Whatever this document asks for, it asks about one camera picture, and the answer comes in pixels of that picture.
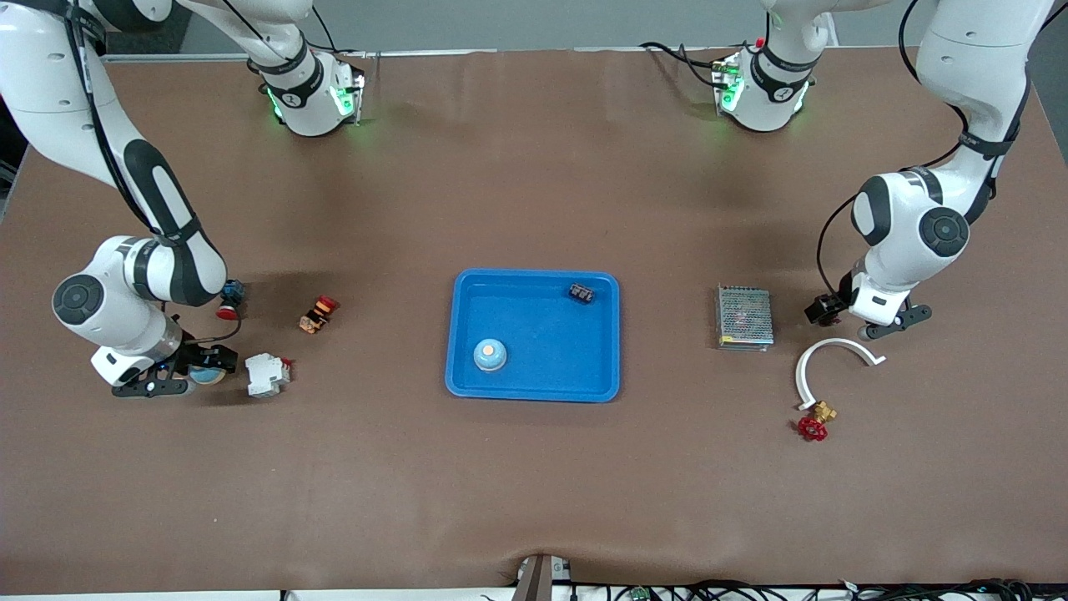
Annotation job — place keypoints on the orange red push switch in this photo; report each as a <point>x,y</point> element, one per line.
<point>317,315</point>

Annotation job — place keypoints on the brown table mat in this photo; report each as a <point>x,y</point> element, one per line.
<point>534,484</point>

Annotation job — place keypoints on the white circuit breaker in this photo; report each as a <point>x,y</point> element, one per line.
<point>265,374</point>

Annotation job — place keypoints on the brass valve red handwheel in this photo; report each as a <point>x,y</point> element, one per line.
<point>811,429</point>

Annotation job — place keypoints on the grey metal bracket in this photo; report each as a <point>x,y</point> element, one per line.
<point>538,580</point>

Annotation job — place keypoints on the white curved plastic clamp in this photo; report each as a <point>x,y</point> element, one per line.
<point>834,341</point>

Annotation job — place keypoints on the blue plastic tray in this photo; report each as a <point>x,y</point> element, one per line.
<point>542,351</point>

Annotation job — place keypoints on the black connector block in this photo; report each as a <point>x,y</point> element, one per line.
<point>581,293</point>

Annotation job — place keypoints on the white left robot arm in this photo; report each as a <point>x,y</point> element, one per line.
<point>976,58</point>

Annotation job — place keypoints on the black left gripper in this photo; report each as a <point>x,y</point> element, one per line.
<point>826,308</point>

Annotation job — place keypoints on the metal mesh power supply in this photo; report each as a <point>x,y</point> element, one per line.
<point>744,317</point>

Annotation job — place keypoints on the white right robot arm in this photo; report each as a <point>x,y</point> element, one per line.
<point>50,92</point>

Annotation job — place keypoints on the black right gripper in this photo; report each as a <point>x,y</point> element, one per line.
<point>214,358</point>

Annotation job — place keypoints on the dark brown terminal block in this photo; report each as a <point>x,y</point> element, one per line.
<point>830,320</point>

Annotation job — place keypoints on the blue service bell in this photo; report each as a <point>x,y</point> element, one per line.
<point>490,355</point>
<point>207,377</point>

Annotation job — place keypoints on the red emergency stop button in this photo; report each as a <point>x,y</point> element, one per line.
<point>234,292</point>

